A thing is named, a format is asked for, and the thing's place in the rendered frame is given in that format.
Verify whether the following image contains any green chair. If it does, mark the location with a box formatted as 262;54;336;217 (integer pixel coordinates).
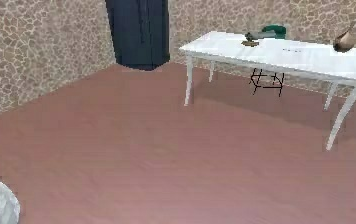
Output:
249;24;287;98

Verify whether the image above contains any grey green desk lamp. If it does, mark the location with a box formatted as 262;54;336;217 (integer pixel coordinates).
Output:
244;30;278;42

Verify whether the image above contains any white table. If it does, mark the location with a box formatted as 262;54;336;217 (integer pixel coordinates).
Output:
178;30;356;152

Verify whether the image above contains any brown vase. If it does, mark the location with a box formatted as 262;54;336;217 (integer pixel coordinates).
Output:
332;21;356;53

